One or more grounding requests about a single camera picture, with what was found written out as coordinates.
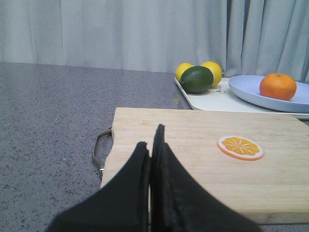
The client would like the wooden cutting board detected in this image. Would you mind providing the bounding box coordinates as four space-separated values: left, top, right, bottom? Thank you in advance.
102 107 309 224

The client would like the metal cutting board handle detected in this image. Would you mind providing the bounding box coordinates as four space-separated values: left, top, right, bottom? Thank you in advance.
91 128 112 180

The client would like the whole orange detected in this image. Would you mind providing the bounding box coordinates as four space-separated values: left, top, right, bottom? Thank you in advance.
259 73 297 101

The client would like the yellow lemon right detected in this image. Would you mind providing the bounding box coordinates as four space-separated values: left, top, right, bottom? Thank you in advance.
201 61 223 87

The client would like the green lime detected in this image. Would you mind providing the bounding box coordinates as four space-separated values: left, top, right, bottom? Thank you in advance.
180 66 214 94

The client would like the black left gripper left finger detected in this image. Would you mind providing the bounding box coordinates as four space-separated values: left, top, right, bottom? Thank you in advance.
47 142 150 232

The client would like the light blue plate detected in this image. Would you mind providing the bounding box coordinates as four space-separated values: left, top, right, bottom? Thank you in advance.
228 75 309 114

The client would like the yellow lemon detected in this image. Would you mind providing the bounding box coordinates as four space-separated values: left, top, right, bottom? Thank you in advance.
175 62 193 82
201 61 223 87

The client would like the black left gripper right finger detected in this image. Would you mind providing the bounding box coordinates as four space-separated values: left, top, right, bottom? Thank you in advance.
150 124 262 232

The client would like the white rectangular tray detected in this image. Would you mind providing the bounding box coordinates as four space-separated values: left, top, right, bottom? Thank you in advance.
174 76 309 120

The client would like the grey curtain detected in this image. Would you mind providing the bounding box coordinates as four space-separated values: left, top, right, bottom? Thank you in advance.
0 0 309 82

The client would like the yellow lemon left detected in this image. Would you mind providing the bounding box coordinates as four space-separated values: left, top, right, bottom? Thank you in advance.
175 62 193 82

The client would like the orange slice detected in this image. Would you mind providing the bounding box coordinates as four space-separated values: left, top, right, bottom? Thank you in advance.
217 135 264 161

